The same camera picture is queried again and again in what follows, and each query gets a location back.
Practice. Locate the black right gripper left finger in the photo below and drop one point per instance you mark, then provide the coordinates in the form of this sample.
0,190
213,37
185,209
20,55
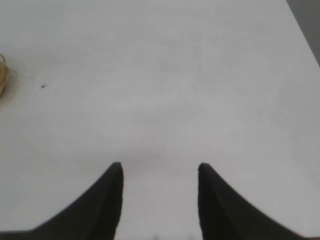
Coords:
95,215

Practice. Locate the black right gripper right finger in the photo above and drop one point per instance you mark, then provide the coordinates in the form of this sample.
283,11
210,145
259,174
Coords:
225,215

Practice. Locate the yellow woven basket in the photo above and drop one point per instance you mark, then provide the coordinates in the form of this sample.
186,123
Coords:
2,75

